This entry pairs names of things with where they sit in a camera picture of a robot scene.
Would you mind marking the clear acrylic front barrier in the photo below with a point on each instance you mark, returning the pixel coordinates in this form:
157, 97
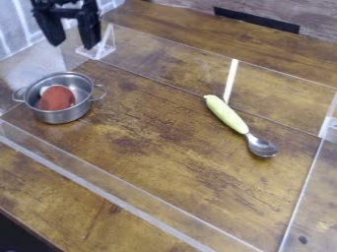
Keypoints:
193, 230

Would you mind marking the red toy mushroom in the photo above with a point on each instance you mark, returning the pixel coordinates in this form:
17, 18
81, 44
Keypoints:
57, 98

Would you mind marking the clear acrylic barrier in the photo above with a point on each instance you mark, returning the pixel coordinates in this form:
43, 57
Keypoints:
193, 230
312, 230

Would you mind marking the silver metal pot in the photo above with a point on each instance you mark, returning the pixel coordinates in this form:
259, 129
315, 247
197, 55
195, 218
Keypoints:
88, 93

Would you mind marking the clear acrylic right barrier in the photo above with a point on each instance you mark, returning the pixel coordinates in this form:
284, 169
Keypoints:
312, 230

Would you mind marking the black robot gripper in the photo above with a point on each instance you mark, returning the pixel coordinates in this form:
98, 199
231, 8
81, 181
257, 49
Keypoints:
50, 10

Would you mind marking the clear acrylic triangle stand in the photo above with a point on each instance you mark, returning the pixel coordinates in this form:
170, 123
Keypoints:
105, 47

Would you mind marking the green handled metal spoon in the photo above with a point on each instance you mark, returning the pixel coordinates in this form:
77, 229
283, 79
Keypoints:
259, 146

